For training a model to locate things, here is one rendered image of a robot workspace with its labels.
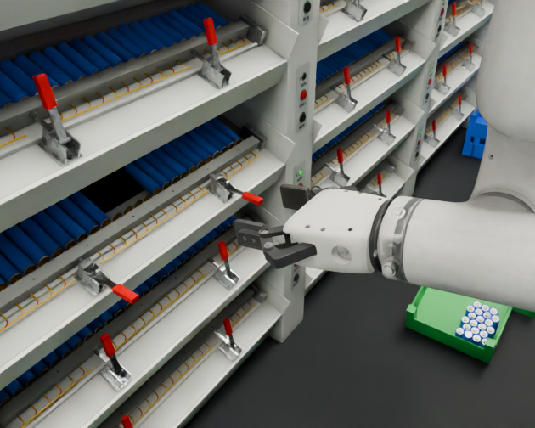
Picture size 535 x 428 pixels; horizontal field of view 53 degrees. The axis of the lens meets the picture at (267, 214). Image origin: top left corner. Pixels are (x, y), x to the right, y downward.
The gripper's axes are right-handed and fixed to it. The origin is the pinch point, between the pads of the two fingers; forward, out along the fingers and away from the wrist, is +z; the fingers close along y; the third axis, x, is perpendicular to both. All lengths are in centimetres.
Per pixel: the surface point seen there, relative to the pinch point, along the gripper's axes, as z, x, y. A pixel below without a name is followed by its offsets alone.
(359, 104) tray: 20, -8, 62
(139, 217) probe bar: 22.4, -3.5, -1.5
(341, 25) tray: 16, 11, 51
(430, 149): 28, -46, 124
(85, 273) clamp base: 20.5, -5.0, -13.3
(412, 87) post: 24, -16, 100
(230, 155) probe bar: 22.9, -3.2, 20.2
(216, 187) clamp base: 21.1, -5.7, 13.3
